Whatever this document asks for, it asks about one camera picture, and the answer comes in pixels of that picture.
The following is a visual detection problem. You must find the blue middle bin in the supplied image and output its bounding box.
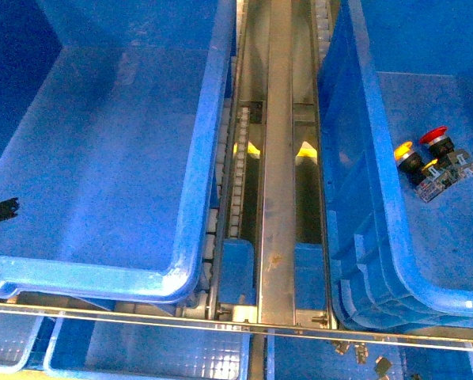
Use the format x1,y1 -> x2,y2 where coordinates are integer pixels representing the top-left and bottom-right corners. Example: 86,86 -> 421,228
0,1 -> 237,304

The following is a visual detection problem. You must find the blue right target bin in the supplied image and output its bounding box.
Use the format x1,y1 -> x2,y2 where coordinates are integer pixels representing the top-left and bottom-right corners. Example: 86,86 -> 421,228
318,1 -> 473,331

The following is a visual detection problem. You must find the black plastic clip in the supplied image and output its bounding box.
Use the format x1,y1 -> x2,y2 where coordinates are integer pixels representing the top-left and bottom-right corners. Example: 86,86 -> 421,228
0,197 -> 20,222

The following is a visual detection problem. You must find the lower blue bin far left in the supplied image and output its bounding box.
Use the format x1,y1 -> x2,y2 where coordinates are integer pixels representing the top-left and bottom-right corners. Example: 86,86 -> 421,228
0,313 -> 44,374

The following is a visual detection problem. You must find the large yellow mushroom button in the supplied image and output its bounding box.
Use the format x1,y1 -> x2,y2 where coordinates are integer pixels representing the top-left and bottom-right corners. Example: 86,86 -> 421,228
393,141 -> 458,203

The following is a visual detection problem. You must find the lower blue bin right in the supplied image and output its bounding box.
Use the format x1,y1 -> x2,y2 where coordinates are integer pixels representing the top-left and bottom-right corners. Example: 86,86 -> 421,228
267,336 -> 473,379

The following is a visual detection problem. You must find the metal roller rack frame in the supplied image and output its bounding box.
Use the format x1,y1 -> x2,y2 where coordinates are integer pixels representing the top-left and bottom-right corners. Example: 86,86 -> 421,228
0,1 -> 473,379

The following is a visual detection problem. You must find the red mushroom button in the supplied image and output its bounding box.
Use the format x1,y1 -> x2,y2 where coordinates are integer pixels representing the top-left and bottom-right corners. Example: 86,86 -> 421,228
419,126 -> 473,179

